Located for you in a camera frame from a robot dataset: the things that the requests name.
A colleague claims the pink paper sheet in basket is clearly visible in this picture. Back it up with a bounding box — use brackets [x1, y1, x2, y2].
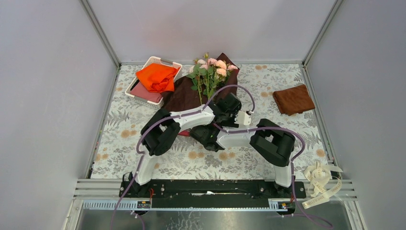
[130, 80, 162, 103]

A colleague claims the orange folded cloth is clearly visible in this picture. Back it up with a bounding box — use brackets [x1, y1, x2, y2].
[135, 63, 180, 93]

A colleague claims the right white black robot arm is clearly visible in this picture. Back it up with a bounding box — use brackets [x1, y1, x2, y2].
[190, 119, 295, 197]

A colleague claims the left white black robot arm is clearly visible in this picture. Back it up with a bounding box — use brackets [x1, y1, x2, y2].
[130, 93, 242, 197]

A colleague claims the floral patterned table mat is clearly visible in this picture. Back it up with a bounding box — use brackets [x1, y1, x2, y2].
[90, 64, 327, 180]

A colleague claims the brown folded cloth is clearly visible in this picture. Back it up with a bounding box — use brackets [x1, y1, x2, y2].
[272, 84, 315, 116]

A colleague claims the cream printed ribbon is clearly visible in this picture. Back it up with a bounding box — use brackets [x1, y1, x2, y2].
[302, 161, 343, 209]

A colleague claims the dark red wrapping paper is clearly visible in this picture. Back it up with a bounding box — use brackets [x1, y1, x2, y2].
[162, 53, 239, 112]

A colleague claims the pink fake flower bunch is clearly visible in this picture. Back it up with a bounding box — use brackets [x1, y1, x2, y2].
[187, 53, 238, 104]

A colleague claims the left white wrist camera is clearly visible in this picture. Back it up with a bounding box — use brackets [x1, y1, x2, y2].
[235, 111, 251, 127]

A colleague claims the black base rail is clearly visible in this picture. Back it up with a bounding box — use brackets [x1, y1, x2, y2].
[119, 179, 306, 208]

